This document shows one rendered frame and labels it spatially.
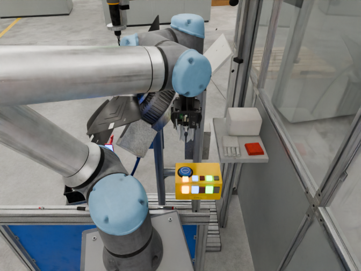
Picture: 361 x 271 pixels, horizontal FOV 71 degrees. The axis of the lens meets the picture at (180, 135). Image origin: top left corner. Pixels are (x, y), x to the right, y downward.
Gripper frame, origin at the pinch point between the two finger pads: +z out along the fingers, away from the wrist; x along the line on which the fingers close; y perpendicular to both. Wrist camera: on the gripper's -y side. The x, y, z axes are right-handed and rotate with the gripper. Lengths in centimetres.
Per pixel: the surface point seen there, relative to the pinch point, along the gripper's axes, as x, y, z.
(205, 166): 7.3, -2.6, 15.7
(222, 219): 29, -46, 112
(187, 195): 0.7, 5.0, 22.3
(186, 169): 0.3, -0.3, 14.6
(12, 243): -77, 2, 59
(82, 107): -127, -217, 123
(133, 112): -19.3, -18.7, 2.8
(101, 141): -40, -33, 28
